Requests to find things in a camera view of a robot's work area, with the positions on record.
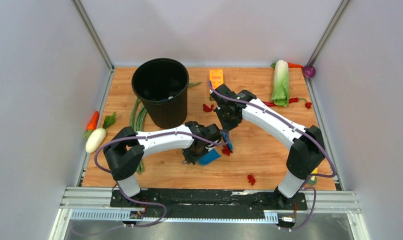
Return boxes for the blue plastic dustpan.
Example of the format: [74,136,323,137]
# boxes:
[197,148,221,166]

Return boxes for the blue hand brush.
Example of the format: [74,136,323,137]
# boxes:
[221,130,233,154]

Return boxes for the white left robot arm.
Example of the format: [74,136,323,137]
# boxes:
[98,121,227,208]

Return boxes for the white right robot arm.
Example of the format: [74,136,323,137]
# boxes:
[210,84,327,210]

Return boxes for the red paper scrap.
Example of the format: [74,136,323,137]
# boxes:
[202,104,214,113]
[305,102,312,109]
[247,174,256,186]
[221,145,232,156]

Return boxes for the yellow orange carton box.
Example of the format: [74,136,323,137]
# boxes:
[209,69,224,89]

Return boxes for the napa cabbage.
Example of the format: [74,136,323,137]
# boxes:
[271,59,290,107]

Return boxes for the red chili pepper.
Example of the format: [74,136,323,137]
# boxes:
[263,97,307,107]

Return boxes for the green long beans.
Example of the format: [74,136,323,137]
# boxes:
[129,81,201,175]

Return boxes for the black plastic bin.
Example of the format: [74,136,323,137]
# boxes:
[131,58,190,129]

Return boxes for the orange carrot at back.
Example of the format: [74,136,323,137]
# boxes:
[287,62,304,69]

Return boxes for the orange carrot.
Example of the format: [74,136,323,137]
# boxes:
[83,111,100,139]
[287,62,304,69]

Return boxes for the purple onion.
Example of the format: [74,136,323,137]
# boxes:
[302,65,316,78]

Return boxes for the white radish with leaves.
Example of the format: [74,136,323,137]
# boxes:
[85,111,117,154]

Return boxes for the orange carrot at left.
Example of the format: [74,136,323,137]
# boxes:
[83,111,100,139]

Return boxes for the orange juice box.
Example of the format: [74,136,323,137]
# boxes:
[306,168,318,186]

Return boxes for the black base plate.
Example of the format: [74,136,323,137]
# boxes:
[110,188,308,219]

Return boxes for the aluminium frame rail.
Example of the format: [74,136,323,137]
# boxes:
[49,187,370,240]

